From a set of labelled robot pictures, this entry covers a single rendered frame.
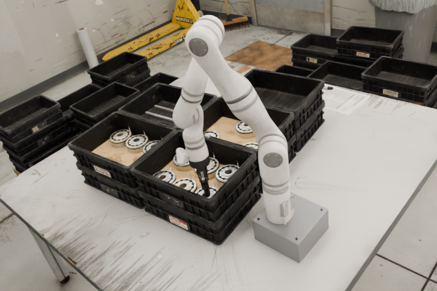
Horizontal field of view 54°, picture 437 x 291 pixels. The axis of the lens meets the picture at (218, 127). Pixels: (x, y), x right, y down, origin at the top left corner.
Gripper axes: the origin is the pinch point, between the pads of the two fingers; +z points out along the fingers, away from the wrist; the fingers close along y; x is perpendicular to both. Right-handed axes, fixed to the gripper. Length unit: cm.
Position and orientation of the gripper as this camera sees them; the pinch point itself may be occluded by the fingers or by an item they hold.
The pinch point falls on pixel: (205, 186)
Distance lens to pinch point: 158.4
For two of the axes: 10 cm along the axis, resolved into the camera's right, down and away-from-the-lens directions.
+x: -9.8, 2.2, -0.2
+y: -1.4, -5.2, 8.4
